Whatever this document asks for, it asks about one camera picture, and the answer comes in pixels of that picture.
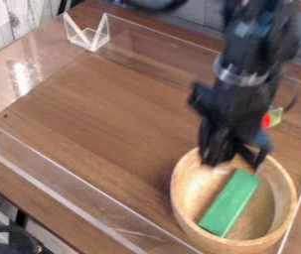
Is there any black equipment lower left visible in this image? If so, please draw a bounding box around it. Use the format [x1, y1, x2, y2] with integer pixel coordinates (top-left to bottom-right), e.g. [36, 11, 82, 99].
[0, 225, 55, 254]

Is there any brown wooden bowl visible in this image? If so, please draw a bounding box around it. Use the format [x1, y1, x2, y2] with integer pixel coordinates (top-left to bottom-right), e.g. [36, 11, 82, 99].
[170, 149, 297, 254]

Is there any clear acrylic corner bracket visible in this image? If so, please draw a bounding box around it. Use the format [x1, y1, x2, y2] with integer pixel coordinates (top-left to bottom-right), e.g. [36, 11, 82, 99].
[63, 13, 110, 52]

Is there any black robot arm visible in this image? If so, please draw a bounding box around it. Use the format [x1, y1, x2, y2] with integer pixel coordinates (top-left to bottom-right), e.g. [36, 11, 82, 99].
[189, 0, 300, 167]

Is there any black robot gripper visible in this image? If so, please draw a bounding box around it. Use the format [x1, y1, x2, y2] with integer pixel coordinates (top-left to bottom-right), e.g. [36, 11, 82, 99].
[189, 57, 279, 170]

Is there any red toy strawberry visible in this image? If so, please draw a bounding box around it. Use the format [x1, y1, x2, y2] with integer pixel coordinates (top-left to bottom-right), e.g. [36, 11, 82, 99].
[261, 107, 284, 130]

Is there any green rectangular block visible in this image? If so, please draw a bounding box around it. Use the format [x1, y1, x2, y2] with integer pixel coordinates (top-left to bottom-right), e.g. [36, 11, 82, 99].
[198, 170, 261, 237]

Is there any black cable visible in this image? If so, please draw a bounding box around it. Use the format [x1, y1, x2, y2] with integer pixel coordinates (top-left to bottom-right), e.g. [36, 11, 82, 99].
[279, 73, 301, 113]

